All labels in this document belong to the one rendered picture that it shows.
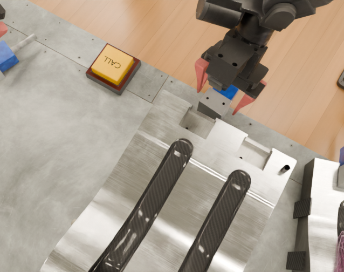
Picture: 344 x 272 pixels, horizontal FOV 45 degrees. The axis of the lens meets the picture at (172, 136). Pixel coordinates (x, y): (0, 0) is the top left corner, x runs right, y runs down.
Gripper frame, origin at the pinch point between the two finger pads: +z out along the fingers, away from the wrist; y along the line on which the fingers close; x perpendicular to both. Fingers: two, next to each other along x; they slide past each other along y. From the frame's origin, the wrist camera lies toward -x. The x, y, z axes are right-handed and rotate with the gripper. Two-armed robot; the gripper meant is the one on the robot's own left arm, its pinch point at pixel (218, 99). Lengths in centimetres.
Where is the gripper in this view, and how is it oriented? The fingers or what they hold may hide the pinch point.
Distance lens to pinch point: 77.6
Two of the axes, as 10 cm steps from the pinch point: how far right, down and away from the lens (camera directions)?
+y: 8.2, 5.5, -1.6
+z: -3.0, 6.6, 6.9
